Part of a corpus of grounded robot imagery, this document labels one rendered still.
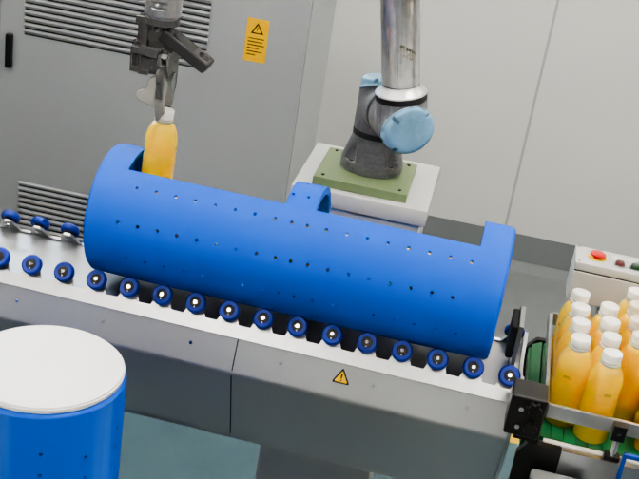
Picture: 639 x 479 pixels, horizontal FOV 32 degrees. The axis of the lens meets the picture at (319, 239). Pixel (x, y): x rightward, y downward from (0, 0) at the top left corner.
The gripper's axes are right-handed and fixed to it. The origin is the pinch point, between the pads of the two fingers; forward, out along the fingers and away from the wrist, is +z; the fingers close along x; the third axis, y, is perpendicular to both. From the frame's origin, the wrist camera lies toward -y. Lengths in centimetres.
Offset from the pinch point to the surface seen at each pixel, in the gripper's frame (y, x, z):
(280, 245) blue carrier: -30.8, 12.8, 18.5
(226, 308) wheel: -20.5, 10.4, 36.6
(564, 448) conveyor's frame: -94, 21, 45
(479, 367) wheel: -75, 10, 37
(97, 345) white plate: -6, 47, 30
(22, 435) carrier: -3, 71, 35
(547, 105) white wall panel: -85, -269, 57
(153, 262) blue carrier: -4.6, 13.5, 28.2
